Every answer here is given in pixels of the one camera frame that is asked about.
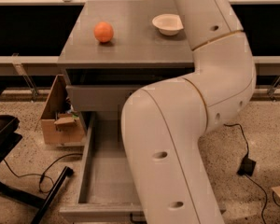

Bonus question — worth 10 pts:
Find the orange fruit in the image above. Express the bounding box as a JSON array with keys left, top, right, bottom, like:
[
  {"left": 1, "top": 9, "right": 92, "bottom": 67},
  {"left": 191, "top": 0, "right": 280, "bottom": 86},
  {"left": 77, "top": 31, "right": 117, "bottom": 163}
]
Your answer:
[{"left": 93, "top": 21, "right": 114, "bottom": 43}]

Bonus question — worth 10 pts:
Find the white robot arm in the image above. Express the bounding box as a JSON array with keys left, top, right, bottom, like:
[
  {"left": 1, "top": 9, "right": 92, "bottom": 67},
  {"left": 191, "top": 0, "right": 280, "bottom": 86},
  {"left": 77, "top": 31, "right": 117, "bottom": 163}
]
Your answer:
[{"left": 121, "top": 0, "right": 256, "bottom": 224}]

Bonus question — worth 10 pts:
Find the closed grey middle drawer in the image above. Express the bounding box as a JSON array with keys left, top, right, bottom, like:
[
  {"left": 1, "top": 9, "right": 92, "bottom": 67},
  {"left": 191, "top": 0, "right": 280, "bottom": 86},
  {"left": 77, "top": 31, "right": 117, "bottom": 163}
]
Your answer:
[{"left": 66, "top": 85, "right": 139, "bottom": 111}]

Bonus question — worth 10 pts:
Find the grey drawer cabinet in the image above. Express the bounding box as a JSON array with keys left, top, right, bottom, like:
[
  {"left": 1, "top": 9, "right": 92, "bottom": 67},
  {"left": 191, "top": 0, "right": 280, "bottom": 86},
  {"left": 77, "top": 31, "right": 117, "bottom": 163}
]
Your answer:
[{"left": 58, "top": 0, "right": 194, "bottom": 129}]

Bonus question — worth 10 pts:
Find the open grey bottom drawer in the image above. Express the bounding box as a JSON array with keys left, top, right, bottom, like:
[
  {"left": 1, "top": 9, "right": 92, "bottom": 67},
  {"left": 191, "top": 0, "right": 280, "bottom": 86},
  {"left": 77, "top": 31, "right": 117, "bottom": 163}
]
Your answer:
[{"left": 60, "top": 111, "right": 225, "bottom": 224}]

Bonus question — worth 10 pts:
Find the cardboard box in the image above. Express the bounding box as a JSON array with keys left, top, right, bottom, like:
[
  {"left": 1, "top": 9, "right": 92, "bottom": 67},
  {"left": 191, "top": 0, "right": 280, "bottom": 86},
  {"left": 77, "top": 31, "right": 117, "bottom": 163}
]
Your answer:
[{"left": 40, "top": 75, "right": 85, "bottom": 145}]

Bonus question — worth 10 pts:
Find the white bowl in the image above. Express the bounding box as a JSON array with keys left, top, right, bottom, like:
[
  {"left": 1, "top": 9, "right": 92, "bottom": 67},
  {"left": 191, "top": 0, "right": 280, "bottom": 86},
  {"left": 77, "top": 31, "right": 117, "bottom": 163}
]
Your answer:
[{"left": 152, "top": 14, "right": 183, "bottom": 36}]

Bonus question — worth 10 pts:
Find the black stand leg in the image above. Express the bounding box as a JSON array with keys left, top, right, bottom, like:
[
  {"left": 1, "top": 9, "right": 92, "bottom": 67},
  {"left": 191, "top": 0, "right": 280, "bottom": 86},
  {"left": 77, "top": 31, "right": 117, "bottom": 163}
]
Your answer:
[{"left": 30, "top": 166, "right": 74, "bottom": 224}]

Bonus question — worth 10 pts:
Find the black power adapter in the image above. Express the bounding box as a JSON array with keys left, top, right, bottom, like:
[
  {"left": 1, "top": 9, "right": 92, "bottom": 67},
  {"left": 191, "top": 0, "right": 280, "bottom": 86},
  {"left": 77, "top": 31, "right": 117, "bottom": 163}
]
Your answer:
[{"left": 237, "top": 156, "right": 256, "bottom": 176}]

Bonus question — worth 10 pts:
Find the black tray cart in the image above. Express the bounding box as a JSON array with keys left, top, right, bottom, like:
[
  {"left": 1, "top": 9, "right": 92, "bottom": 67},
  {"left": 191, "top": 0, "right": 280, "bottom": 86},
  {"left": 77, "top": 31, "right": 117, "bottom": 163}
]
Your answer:
[{"left": 0, "top": 115, "right": 44, "bottom": 208}]

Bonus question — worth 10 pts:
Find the black cable right floor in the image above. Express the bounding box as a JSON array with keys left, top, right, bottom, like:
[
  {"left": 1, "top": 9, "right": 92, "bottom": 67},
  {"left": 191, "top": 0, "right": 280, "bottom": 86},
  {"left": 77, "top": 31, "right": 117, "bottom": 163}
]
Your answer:
[{"left": 223, "top": 123, "right": 269, "bottom": 224}]

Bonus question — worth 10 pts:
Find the black cable floor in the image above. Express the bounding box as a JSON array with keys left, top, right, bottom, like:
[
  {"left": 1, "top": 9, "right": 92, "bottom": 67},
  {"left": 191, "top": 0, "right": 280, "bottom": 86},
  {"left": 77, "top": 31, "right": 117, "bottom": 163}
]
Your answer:
[
  {"left": 223, "top": 123, "right": 269, "bottom": 224},
  {"left": 2, "top": 152, "right": 84, "bottom": 194}
]

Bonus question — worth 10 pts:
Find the black bottom drawer handle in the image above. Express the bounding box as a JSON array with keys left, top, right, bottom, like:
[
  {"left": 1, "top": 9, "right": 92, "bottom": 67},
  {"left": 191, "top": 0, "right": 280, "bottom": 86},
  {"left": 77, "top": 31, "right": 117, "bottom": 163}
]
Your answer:
[{"left": 129, "top": 213, "right": 147, "bottom": 224}]

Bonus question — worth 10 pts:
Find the black cable left floor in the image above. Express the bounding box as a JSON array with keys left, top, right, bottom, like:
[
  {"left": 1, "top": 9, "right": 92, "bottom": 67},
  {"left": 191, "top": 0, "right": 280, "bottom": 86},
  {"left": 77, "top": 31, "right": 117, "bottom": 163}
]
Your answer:
[{"left": 2, "top": 152, "right": 84, "bottom": 194}]

